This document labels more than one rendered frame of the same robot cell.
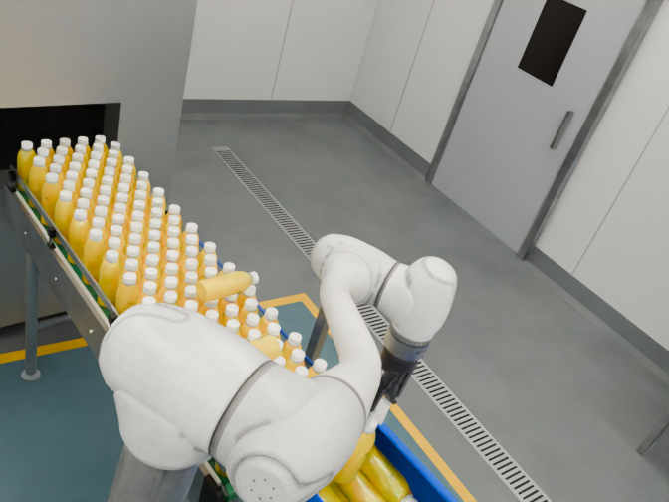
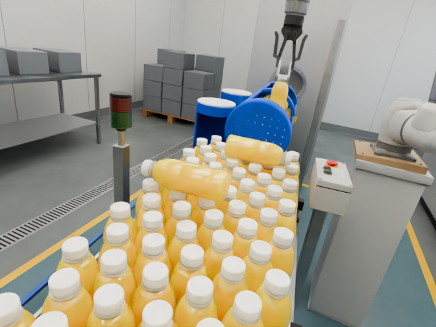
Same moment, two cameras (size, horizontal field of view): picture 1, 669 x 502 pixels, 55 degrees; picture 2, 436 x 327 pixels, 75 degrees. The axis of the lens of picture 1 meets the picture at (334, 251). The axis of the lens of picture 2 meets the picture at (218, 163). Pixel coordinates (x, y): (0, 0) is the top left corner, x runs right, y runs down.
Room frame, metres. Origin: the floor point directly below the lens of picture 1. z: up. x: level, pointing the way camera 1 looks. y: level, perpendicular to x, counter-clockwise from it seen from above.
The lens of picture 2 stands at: (1.80, 0.84, 1.43)
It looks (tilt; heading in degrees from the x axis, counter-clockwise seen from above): 23 degrees down; 243
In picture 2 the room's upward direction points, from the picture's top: 8 degrees clockwise
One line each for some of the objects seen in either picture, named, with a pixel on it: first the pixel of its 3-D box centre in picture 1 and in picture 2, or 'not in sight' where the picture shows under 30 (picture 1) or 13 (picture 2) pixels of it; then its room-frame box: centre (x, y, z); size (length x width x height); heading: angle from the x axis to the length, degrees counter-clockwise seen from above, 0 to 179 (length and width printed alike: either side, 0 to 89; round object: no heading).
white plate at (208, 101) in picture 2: not in sight; (217, 102); (0.94, -1.03, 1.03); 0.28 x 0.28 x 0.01
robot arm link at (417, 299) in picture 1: (419, 293); not in sight; (1.04, -0.18, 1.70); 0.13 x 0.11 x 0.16; 73
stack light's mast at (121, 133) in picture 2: not in sight; (121, 119); (1.70, -0.04, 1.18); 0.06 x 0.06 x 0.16
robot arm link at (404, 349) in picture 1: (407, 338); (296, 7); (1.03, -0.20, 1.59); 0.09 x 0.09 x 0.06
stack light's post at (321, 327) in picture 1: (291, 416); (122, 278); (1.70, -0.04, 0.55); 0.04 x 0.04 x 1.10; 50
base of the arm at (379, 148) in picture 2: not in sight; (392, 146); (0.41, -0.02, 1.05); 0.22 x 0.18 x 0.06; 46
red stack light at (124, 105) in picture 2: not in sight; (121, 103); (1.70, -0.04, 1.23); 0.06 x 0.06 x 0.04
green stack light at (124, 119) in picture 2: not in sight; (121, 118); (1.70, -0.04, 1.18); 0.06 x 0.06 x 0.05
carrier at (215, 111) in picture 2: not in sight; (209, 159); (0.94, -1.03, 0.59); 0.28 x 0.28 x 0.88
